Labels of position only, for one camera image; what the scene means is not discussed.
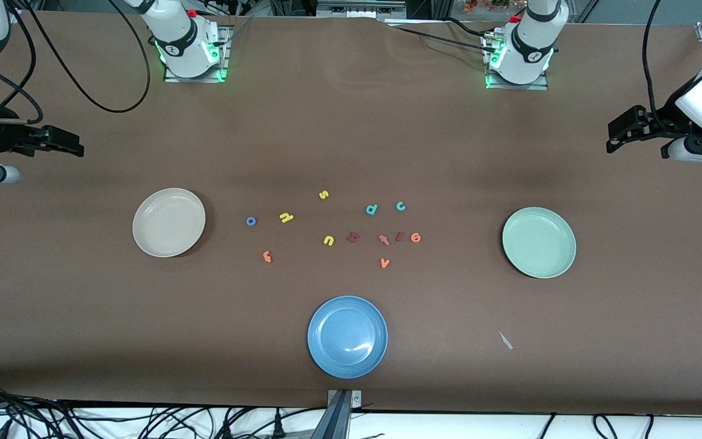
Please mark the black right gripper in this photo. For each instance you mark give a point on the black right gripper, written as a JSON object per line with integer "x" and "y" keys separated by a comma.
{"x": 5, "y": 135}

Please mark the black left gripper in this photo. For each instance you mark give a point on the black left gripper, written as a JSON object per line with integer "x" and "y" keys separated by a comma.
{"x": 657, "y": 125}

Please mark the yellow foam letter h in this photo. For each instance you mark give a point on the yellow foam letter h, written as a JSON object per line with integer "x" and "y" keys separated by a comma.
{"x": 286, "y": 217}

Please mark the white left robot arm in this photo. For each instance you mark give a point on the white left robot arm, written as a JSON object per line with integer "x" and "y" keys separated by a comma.
{"x": 531, "y": 49}

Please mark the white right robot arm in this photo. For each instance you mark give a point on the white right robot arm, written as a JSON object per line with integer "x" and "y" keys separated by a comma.
{"x": 183, "y": 42}

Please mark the beige round plate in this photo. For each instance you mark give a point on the beige round plate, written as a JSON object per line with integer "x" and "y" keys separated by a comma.
{"x": 169, "y": 222}

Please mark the light green round plate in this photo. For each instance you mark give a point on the light green round plate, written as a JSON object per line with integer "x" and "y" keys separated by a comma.
{"x": 538, "y": 242}

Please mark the orange flower decoration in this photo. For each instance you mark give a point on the orange flower decoration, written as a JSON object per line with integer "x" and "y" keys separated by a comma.
{"x": 491, "y": 5}

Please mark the small white paper scrap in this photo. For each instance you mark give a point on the small white paper scrap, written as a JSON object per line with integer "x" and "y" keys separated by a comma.
{"x": 505, "y": 340}

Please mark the red foam letter t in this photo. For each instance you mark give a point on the red foam letter t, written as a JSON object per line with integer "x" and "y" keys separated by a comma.
{"x": 384, "y": 239}

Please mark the teal foam letter d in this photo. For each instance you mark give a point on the teal foam letter d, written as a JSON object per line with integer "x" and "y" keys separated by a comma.
{"x": 370, "y": 211}

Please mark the brown table mat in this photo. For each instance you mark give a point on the brown table mat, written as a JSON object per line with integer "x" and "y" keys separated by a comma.
{"x": 351, "y": 122}

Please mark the grey electronics box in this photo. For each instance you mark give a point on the grey electronics box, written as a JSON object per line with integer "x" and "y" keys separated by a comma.
{"x": 360, "y": 8}

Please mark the dark red foam letter k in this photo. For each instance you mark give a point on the dark red foam letter k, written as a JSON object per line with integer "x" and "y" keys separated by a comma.
{"x": 353, "y": 237}

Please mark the blue round plate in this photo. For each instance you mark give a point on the blue round plate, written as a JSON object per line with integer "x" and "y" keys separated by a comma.
{"x": 347, "y": 336}

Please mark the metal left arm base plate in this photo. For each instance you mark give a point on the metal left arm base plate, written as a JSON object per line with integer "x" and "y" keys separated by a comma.
{"x": 515, "y": 86}

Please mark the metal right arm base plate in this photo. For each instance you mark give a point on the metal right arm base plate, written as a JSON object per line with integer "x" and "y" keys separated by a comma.
{"x": 192, "y": 80}

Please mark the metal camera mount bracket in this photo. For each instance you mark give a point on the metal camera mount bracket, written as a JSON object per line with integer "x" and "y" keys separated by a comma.
{"x": 336, "y": 421}

